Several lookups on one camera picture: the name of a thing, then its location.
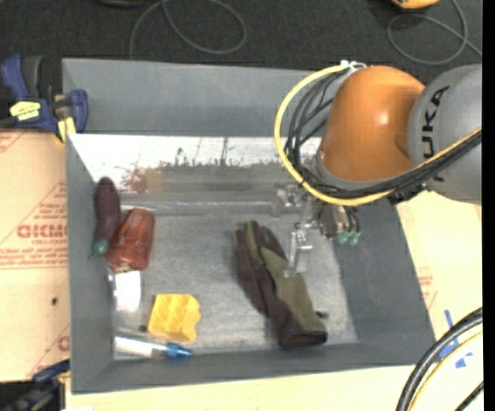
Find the yellow toy block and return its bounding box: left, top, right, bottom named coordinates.
left=146, top=293, right=202, bottom=343

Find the purple toy eggplant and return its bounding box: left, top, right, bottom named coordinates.
left=87, top=176, right=122, bottom=260

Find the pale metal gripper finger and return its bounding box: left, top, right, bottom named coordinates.
left=283, top=230, right=315, bottom=279

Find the grey metal bin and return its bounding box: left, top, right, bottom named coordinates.
left=61, top=57, right=438, bottom=394

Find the red-brown bottle with white cap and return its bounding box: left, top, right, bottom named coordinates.
left=104, top=206, right=157, bottom=314

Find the brown cardboard board, red print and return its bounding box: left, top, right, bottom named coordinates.
left=0, top=128, right=483, bottom=385

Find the white marker with blue cap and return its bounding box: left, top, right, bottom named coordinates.
left=113, top=335, right=194, bottom=360

